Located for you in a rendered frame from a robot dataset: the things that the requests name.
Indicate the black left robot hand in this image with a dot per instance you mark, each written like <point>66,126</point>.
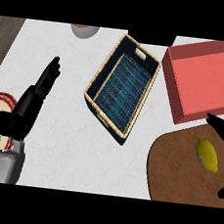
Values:
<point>25,110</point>

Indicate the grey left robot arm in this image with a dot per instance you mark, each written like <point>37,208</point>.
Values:
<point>0,165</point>

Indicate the yellow lemon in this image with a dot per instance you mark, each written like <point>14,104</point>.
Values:
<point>207,155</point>

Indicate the brown round cutting board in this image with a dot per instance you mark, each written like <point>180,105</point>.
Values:
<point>182,171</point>

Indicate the blue wicker basket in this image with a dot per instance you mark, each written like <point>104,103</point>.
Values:
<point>123,89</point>

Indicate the red square tray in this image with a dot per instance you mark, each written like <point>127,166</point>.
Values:
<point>204,81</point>

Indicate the dark wooden panel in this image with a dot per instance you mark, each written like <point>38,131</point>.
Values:
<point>3,39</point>

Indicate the grey bowl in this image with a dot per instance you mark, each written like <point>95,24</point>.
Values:
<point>84,30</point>

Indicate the black appliance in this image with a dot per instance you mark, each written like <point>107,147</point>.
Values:
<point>152,38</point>

